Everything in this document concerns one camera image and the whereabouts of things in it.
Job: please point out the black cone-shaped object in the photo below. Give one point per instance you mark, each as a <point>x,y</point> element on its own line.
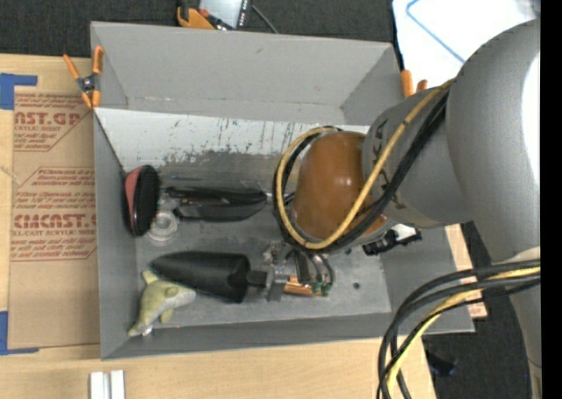
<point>206,274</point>

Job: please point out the pale green toy animal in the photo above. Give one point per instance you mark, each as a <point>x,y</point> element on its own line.
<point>160,300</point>

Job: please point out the red and black round brush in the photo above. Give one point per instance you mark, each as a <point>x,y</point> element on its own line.
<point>141,201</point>

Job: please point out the grey metal bin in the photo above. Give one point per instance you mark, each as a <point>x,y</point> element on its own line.
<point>228,67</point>

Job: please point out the brown cardboard board red print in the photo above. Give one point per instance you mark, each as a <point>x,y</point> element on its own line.
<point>52,292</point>

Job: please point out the black cylinder on white bracket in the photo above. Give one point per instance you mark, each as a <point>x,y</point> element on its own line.
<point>386,242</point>

